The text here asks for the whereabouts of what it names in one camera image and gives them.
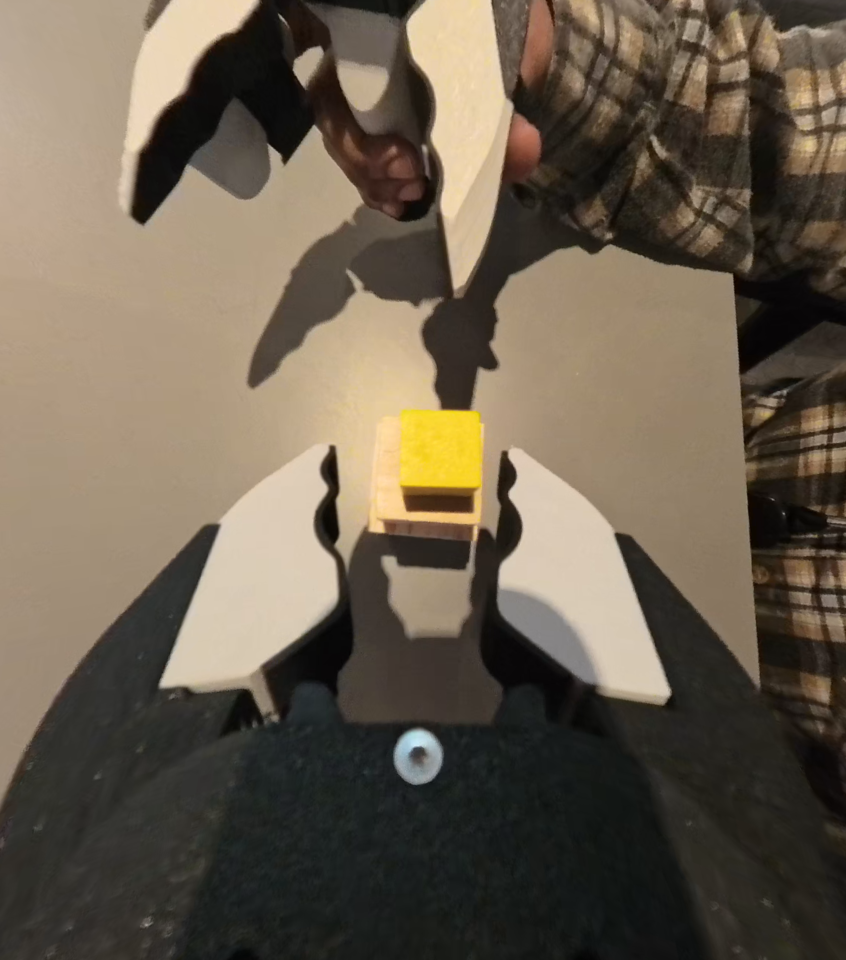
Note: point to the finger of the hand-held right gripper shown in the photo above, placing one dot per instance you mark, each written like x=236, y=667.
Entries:
x=168, y=82
x=468, y=112

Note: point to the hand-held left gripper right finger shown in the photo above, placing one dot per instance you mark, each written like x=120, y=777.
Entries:
x=573, y=592

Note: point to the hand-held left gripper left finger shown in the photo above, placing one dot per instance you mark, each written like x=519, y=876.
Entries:
x=258, y=585

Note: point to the plain wooden block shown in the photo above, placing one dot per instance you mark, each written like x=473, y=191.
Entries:
x=430, y=517

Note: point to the yellow wooden cube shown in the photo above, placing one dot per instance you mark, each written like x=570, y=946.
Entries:
x=439, y=450

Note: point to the person's right forearm plaid sleeve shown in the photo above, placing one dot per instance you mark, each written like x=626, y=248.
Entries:
x=692, y=112

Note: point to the person's right hand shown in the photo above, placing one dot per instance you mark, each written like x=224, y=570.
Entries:
x=378, y=169

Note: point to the person's plaid-clothed legs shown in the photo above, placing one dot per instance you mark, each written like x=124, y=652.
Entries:
x=827, y=637

